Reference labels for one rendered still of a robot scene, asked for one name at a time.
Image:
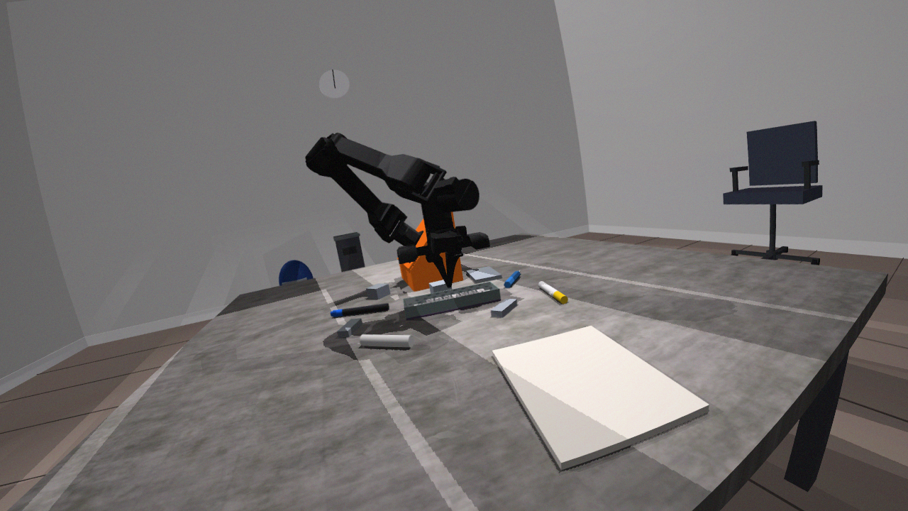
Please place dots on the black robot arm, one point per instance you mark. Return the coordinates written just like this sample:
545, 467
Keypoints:
403, 174

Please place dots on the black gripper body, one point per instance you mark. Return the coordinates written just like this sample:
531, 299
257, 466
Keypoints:
410, 253

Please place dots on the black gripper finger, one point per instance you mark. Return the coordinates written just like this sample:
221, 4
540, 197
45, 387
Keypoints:
451, 261
440, 266

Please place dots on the white and yellow cylinder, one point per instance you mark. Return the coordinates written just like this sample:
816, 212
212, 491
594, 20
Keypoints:
554, 293

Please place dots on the blue stylus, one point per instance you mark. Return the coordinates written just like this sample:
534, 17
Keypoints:
512, 279

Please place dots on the black cylinder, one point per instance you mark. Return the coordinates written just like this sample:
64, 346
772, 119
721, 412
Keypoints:
360, 310

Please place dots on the keyboard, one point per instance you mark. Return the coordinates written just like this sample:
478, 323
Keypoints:
450, 300

